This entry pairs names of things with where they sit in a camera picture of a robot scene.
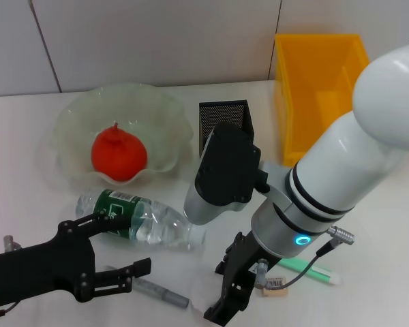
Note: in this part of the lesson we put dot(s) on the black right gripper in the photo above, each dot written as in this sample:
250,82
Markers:
247,269

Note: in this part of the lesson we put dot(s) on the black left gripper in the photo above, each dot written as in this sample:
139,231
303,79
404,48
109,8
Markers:
37,272

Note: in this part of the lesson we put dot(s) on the clear green-label water bottle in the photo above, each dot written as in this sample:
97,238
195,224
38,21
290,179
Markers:
163,221

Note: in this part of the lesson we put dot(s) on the red-orange orange fruit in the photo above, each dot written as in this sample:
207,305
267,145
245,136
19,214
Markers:
119,156

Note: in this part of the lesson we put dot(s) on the green pen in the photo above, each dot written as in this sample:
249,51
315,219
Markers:
327,276

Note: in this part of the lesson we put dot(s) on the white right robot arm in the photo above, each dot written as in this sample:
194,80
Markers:
344,163

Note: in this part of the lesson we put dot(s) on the beige eraser with barcode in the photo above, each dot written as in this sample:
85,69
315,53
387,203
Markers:
274,292

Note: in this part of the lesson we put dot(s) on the grey marker pen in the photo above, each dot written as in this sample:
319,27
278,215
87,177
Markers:
163,294

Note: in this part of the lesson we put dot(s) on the translucent wavy glass fruit plate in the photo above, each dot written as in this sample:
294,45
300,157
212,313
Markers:
150,112

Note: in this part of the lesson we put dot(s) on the black mesh pen holder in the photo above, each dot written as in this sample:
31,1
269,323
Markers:
221,114

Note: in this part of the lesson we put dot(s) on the yellow plastic bin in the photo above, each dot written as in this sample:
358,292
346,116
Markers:
303,102

